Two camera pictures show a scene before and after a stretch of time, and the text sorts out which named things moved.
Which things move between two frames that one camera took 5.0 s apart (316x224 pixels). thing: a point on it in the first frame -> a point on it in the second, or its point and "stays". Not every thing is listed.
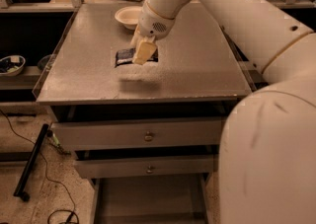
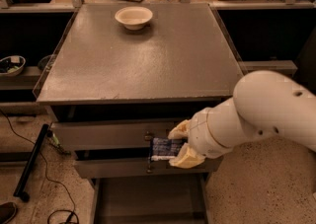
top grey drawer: x=140 y=134 stays
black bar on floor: x=19 y=192 stays
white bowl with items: x=12 y=65 stays
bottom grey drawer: x=151 y=200 stays
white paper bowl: x=128 y=16 stays
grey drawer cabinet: x=147 y=136 stays
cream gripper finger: x=144 y=52 -> x=187 y=158
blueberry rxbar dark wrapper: x=126 y=56 -> x=166 y=149
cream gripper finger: x=135 y=36 -> x=181 y=130
